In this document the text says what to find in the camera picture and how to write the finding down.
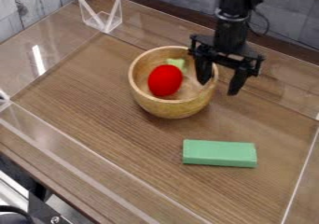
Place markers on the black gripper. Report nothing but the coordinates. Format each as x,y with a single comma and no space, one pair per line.
205,54

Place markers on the green stick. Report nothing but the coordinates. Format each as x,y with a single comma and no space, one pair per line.
177,63

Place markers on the light wooden bowl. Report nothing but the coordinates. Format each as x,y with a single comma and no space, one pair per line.
192,96

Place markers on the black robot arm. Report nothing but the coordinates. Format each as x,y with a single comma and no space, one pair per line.
225,47

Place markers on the red ball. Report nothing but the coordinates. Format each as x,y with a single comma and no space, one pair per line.
164,80

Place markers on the green rectangular block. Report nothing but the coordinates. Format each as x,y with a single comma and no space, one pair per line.
219,153

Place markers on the clear acrylic corner bracket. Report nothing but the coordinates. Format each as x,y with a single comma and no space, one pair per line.
101,21

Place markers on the clear acrylic tray wall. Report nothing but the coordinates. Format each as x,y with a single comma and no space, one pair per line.
92,183

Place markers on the black metal table bracket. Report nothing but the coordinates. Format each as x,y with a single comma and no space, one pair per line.
41,213

